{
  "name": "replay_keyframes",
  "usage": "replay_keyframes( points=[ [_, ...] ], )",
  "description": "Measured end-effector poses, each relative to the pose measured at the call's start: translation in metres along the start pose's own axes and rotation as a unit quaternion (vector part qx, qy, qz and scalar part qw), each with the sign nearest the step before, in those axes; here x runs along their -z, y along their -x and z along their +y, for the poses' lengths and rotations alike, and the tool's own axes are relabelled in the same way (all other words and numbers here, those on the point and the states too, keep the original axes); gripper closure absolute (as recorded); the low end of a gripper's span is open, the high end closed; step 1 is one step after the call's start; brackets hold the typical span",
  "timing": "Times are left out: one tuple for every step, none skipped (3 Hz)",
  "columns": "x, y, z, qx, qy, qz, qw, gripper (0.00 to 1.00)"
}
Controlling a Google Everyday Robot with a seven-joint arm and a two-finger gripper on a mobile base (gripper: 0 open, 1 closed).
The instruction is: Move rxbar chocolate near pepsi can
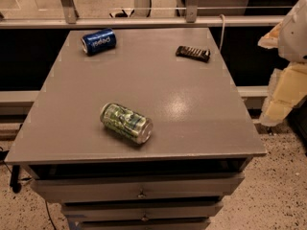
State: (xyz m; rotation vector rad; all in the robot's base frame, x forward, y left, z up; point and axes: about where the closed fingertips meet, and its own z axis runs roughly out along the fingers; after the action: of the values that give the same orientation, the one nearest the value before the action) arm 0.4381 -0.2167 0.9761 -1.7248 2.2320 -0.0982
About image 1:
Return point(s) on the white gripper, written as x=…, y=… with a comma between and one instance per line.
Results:
x=295, y=38

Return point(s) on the dark rxbar chocolate bar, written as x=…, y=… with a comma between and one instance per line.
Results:
x=193, y=53

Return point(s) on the green soda can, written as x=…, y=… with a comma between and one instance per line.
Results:
x=126, y=122

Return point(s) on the blue pepsi can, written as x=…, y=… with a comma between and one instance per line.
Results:
x=99, y=41

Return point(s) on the grey drawer cabinet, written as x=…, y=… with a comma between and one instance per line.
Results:
x=200, y=122

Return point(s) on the top grey drawer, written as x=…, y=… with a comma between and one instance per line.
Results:
x=138, y=187

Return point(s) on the grey drawer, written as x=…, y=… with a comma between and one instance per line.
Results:
x=138, y=211
x=138, y=187

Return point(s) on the grey metal railing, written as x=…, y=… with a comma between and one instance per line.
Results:
x=90, y=14

